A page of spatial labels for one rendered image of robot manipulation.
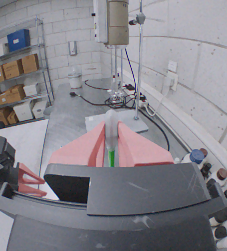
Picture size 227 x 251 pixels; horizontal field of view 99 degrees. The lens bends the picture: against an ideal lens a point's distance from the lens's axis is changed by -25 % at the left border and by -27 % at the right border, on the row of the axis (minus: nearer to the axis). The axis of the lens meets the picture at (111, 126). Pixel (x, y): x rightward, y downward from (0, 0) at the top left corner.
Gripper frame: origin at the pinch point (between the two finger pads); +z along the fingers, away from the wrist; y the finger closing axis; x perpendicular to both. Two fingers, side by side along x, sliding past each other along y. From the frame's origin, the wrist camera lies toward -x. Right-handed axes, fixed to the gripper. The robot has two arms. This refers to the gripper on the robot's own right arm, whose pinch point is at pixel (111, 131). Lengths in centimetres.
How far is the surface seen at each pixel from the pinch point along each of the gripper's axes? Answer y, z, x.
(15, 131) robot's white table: 59, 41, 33
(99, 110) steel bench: 8, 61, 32
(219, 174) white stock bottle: -32.9, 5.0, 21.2
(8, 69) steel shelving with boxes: 171, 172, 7
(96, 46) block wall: 29, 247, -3
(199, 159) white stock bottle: -25.6, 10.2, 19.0
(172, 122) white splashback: -31, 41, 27
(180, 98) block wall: -34, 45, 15
